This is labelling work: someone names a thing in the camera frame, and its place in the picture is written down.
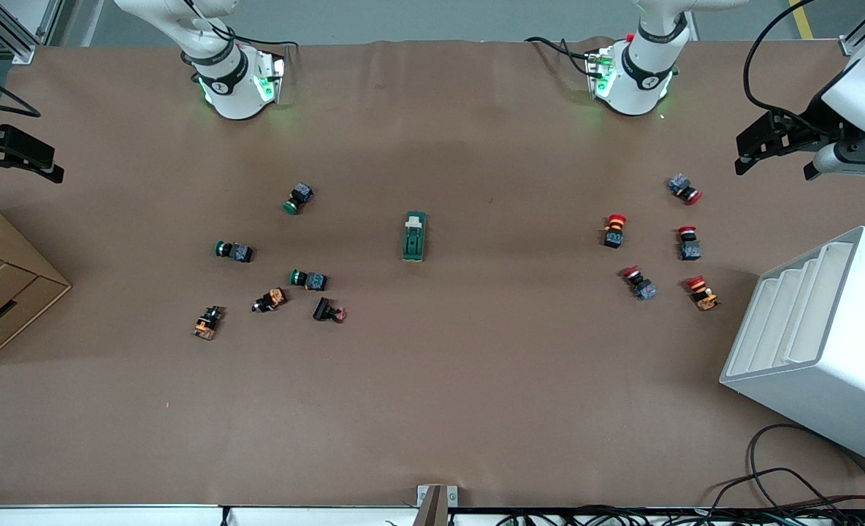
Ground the brown cardboard box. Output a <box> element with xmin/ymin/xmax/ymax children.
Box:
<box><xmin>0</xmin><ymin>194</ymin><xmax>72</xmax><ymax>366</ymax></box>

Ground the white stepped plastic rack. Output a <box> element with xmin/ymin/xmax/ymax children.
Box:
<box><xmin>719</xmin><ymin>226</ymin><xmax>865</xmax><ymax>472</ymax></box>

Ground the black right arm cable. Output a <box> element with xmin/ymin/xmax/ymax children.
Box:
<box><xmin>0</xmin><ymin>64</ymin><xmax>42</xmax><ymax>118</ymax></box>

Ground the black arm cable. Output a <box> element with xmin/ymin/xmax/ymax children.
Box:
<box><xmin>0</xmin><ymin>64</ymin><xmax>42</xmax><ymax>118</ymax></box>
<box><xmin>743</xmin><ymin>0</ymin><xmax>853</xmax><ymax>121</ymax></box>

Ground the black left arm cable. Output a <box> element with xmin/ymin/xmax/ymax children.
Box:
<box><xmin>743</xmin><ymin>0</ymin><xmax>853</xmax><ymax>121</ymax></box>

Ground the black base cable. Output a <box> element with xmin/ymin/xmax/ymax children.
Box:
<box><xmin>525</xmin><ymin>35</ymin><xmax>595</xmax><ymax>75</ymax></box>

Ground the black looped cable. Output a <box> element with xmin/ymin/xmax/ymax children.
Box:
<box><xmin>748</xmin><ymin>424</ymin><xmax>865</xmax><ymax>512</ymax></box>

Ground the white table edge rail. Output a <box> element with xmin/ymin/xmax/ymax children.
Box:
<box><xmin>0</xmin><ymin>504</ymin><xmax>419</xmax><ymax>526</ymax></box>

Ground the metal table edge bracket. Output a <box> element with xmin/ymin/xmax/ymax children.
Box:
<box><xmin>416</xmin><ymin>484</ymin><xmax>459</xmax><ymax>526</ymax></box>

